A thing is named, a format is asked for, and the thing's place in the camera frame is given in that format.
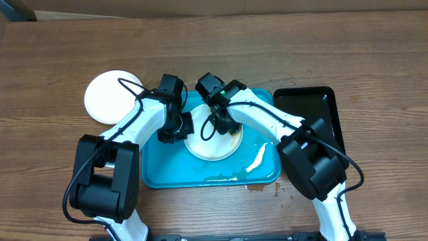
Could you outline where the black water tray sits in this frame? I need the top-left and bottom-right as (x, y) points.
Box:
(274, 86), (349, 179)

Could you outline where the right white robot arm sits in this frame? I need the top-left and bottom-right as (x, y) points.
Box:
(195, 73), (364, 240)

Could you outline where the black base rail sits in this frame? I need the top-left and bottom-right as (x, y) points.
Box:
(89, 231), (387, 241)

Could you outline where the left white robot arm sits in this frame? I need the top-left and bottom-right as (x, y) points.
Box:
(62, 74), (194, 240)

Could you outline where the dark chair leg corner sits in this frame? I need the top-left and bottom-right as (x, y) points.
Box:
(1, 0), (37, 22)

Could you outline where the white plate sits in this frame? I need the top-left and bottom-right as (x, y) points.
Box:
(84, 70), (143, 125)
(185, 104), (243, 161)

